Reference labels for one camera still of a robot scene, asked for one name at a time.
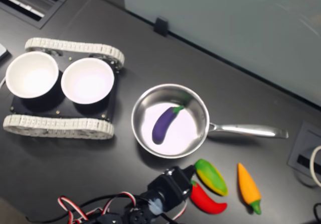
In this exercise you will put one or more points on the orange toy carrot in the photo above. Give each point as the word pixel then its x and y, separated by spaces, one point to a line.
pixel 248 186

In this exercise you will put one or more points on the white bowl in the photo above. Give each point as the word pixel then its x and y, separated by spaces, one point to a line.
pixel 31 75
pixel 87 82

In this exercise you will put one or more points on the yellow green toy corn cob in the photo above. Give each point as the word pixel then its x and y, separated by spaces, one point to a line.
pixel 212 177

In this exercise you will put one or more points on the tracked vehicle with white tracks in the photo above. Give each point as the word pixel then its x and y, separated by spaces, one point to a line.
pixel 62 127

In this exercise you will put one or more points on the black partition clip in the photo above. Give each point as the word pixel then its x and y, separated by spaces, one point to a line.
pixel 161 26

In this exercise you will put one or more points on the purple toy aubergine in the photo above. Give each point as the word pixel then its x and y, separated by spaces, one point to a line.
pixel 163 126

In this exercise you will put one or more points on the frosted glass partition panel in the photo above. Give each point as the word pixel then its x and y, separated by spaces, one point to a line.
pixel 238 28

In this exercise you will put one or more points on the red toy chilli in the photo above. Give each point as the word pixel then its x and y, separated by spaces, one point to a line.
pixel 205 201

